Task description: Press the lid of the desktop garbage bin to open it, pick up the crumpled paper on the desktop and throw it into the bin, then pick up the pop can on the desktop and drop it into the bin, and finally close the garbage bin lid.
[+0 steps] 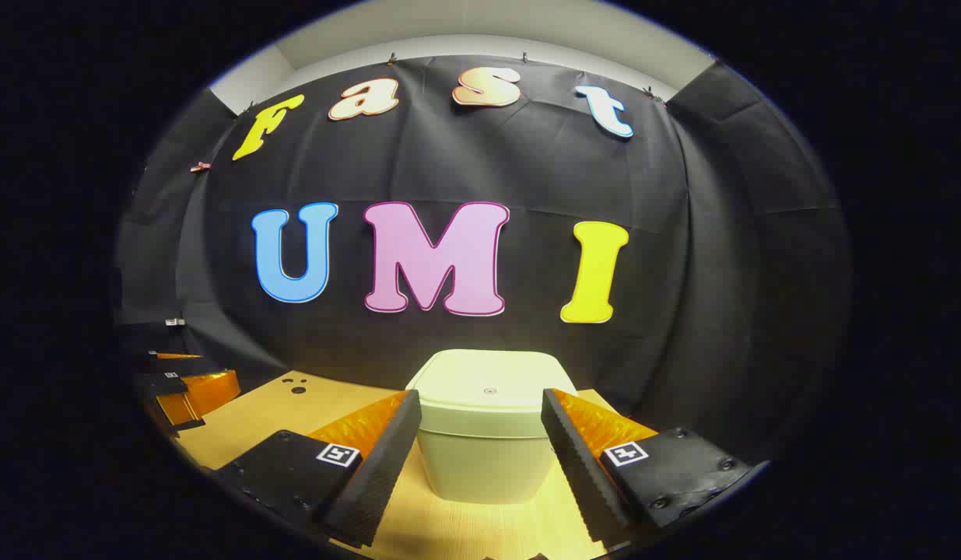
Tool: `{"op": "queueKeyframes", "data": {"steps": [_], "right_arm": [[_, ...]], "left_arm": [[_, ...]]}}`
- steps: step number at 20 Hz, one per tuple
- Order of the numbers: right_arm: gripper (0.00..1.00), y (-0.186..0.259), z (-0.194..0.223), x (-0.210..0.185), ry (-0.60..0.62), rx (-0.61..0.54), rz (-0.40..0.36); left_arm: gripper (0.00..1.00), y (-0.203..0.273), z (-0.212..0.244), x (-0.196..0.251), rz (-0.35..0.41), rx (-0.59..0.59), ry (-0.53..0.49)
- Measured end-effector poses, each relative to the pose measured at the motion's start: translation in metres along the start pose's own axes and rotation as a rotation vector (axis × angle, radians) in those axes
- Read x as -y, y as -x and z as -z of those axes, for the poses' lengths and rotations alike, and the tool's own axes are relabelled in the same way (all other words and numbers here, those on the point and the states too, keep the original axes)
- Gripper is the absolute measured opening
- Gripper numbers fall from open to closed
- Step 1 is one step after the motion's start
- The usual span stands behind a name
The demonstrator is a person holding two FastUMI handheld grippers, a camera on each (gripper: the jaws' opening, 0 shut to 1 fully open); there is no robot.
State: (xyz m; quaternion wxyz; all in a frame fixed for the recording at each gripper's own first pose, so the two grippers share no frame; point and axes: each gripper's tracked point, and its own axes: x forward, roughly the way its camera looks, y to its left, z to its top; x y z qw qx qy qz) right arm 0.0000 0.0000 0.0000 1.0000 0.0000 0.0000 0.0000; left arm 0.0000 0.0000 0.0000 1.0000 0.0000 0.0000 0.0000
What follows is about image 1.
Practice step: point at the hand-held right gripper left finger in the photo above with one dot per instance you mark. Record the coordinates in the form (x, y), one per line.
(387, 459)

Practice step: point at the wooden desktop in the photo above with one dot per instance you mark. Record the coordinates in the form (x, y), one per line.
(254, 420)

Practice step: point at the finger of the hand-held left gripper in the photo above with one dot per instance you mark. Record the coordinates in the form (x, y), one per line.
(184, 365)
(204, 393)

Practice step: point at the black backdrop cloth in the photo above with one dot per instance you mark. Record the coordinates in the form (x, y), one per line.
(355, 334)

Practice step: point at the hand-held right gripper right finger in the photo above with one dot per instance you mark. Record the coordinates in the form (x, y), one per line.
(577, 467)

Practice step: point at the pale green desktop garbage bin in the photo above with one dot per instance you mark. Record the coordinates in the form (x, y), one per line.
(480, 435)

